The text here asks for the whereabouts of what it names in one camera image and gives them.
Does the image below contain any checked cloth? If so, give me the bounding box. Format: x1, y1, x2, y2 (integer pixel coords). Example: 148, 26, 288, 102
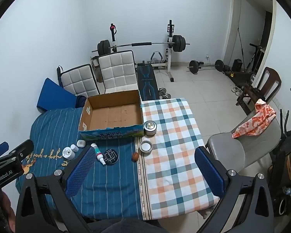
136, 98, 220, 220

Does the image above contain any round metal tin lid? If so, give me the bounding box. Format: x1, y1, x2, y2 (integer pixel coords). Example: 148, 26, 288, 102
139, 141, 153, 154

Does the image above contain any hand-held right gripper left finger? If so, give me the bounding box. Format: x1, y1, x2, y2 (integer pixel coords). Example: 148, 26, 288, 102
15, 147, 96, 233

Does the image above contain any black bag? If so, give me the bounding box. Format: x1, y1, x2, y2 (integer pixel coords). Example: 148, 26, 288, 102
232, 59, 243, 72

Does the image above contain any dark blue cloth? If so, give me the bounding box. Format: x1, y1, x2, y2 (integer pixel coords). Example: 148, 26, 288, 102
75, 95, 88, 108

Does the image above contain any white door frame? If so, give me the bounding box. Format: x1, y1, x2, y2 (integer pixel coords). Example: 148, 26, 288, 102
223, 0, 277, 73

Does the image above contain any orange patterned cloth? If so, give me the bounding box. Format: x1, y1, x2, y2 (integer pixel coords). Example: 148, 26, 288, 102
232, 99, 277, 139

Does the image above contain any black round compact case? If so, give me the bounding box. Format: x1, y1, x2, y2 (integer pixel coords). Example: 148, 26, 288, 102
103, 149, 119, 165

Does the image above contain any cardboard box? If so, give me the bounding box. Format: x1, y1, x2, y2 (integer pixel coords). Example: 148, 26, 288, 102
78, 90, 145, 142

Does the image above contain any blue striped blanket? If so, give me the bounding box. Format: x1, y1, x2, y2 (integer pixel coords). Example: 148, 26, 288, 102
16, 108, 146, 220

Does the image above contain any white quilted floor chair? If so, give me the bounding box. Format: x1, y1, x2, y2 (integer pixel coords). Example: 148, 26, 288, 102
57, 64, 100, 97
97, 50, 139, 95

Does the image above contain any long barbell with black plates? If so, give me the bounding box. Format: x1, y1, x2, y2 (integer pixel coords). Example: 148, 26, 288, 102
92, 35, 191, 56

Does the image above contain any blue foam mat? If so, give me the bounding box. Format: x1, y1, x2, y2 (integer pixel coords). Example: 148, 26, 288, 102
36, 78, 78, 113

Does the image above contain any grey exercise handle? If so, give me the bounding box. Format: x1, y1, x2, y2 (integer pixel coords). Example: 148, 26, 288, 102
149, 51, 164, 65

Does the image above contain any grey chair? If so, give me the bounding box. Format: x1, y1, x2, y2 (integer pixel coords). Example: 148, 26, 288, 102
205, 109, 282, 173

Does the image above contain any dark wooden chair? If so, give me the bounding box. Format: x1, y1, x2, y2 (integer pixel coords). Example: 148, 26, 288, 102
235, 67, 282, 116

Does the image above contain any round metal tin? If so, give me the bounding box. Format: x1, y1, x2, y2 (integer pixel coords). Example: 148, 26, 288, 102
143, 121, 158, 136

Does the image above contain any short barbell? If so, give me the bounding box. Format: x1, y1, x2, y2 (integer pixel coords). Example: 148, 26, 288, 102
187, 59, 225, 74

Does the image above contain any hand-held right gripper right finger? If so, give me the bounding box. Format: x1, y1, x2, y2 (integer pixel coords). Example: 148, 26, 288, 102
195, 146, 282, 233

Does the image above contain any white round jar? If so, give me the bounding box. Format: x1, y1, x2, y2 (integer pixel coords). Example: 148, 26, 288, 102
62, 147, 75, 161

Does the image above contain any white spray bottle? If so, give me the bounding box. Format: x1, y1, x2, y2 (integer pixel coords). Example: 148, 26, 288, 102
91, 143, 107, 167

